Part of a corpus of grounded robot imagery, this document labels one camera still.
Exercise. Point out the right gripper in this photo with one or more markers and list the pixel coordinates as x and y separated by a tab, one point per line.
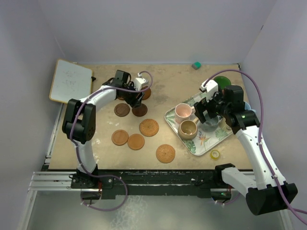
203	105

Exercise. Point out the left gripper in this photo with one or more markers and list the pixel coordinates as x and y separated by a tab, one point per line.
135	102

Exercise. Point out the brown ringed wood coaster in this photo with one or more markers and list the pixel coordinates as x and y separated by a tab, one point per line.
146	93

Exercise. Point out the dark walnut coaster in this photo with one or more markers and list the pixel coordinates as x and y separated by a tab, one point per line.
140	111
121	109

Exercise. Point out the grey blue mug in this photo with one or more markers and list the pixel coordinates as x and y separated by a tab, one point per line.
211	124

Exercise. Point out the woven rattan coaster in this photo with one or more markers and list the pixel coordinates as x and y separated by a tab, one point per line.
165	153
149	127

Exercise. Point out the light wood rimmed coaster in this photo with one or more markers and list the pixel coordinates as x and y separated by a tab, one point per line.
120	137

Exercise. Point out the light wood coaster smooth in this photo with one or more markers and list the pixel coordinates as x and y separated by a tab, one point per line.
136	142

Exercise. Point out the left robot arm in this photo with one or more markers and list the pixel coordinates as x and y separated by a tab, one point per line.
80	116

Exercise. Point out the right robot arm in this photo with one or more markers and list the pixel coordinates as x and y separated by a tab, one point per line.
269	191

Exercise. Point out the green cup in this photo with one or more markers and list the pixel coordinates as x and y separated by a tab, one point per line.
222	81

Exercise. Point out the cream mug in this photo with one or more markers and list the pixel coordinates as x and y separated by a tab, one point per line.
224	126

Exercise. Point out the pink mug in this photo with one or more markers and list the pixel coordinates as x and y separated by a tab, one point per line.
183	111

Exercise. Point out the tan ceramic mug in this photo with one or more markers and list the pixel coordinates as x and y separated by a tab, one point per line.
188	129

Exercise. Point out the light blue mug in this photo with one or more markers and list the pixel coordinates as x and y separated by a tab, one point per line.
248	107

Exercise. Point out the yellow tape roll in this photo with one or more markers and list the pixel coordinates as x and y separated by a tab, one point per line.
215	154

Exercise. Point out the green eraser block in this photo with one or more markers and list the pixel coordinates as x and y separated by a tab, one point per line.
196	65

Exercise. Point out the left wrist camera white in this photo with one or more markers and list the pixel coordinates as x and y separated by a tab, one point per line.
139	83

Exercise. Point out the small whiteboard wooden frame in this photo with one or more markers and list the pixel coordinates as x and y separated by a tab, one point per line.
70	81

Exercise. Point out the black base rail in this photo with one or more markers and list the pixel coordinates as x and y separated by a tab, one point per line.
157	182

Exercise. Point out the aluminium frame rail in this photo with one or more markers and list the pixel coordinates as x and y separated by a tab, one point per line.
50	181

